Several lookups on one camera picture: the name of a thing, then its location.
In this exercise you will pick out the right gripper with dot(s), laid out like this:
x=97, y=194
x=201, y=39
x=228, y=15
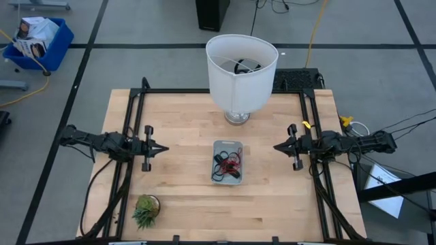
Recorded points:
x=295, y=146

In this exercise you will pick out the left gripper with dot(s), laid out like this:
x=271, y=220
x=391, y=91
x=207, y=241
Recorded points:
x=147, y=163

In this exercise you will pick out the red rubber band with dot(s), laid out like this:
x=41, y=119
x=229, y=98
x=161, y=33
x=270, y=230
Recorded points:
x=227, y=166
x=238, y=159
x=223, y=169

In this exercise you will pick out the thin black rubber band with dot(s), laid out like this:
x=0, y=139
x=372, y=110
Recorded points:
x=214, y=177
x=229, y=152

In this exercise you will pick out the wide black rubber band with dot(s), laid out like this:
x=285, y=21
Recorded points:
x=218, y=158

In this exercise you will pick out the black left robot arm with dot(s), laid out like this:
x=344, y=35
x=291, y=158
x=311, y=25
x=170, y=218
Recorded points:
x=98, y=141

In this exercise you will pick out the potted green succulent plant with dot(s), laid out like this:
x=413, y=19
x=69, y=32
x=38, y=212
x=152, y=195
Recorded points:
x=146, y=211

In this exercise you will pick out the yellow plug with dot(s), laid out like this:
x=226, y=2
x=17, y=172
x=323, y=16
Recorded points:
x=346, y=120

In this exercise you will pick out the black perforated power box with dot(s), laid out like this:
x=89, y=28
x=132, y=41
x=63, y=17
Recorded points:
x=296, y=80

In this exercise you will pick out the white shade table lamp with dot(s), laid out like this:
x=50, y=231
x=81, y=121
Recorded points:
x=238, y=92

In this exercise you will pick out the white LED light bar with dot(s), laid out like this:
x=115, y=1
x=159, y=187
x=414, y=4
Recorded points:
x=127, y=243
x=316, y=243

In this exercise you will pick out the white paper sheet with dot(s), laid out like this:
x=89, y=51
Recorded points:
x=385, y=204

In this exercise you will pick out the blue plastic tote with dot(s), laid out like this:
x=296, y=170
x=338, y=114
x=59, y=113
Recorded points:
x=58, y=51

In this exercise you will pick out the black computer tower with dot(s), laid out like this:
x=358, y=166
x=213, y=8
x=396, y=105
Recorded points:
x=213, y=15

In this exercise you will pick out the black floor object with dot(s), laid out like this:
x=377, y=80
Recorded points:
x=4, y=117

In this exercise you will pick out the grey cart base leg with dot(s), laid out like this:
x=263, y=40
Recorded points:
x=13, y=85
x=41, y=5

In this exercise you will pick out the white printed carton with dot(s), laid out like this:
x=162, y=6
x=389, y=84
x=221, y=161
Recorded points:
x=30, y=47
x=44, y=30

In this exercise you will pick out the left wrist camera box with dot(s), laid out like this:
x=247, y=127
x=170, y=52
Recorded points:
x=139, y=148

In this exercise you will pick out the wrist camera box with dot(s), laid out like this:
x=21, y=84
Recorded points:
x=139, y=148
x=304, y=144

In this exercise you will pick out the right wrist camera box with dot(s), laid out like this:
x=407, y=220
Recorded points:
x=304, y=144

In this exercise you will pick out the black aluminium table frame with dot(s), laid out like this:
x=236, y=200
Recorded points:
x=170, y=91

